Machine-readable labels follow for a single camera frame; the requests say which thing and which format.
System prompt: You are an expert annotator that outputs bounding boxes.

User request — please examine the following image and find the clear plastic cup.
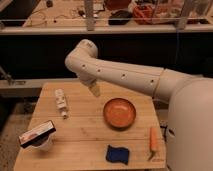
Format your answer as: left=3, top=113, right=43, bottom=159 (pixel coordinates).
left=33, top=136, right=53, bottom=151

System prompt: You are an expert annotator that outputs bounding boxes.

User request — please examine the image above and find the black object on shelf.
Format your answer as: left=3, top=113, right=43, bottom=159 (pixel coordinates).
left=108, top=10, right=132, bottom=25

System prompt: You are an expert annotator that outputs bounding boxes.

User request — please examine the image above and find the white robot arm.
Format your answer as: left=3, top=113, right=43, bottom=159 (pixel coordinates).
left=65, top=39, right=213, bottom=171

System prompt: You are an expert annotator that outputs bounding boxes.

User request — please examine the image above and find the white plastic bottle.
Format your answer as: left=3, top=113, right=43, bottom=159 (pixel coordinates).
left=55, top=89, right=68, bottom=119

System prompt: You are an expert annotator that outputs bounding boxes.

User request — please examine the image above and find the blue cloth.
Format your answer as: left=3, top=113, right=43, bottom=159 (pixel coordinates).
left=105, top=145, right=130, bottom=165

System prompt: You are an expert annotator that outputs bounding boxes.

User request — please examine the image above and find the orange ceramic bowl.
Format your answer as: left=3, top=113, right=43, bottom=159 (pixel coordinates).
left=103, top=98, right=136, bottom=129

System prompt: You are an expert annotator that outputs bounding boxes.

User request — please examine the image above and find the orange carrot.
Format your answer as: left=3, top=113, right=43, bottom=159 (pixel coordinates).
left=148, top=127, right=158, bottom=160

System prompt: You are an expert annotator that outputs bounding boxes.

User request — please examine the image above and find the grey metal post right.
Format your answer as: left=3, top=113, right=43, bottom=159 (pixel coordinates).
left=176, top=0, right=194, bottom=30

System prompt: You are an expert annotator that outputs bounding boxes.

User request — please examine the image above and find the black red box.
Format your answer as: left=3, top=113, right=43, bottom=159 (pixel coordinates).
left=18, top=120, right=56, bottom=148

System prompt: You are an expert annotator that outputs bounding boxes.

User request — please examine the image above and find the grey metal post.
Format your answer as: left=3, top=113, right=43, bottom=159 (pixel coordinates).
left=84, top=0, right=94, bottom=31
left=176, top=0, right=194, bottom=30

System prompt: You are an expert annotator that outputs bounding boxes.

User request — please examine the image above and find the orange crate on shelf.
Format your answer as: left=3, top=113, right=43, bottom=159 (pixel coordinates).
left=133, top=5, right=153, bottom=25

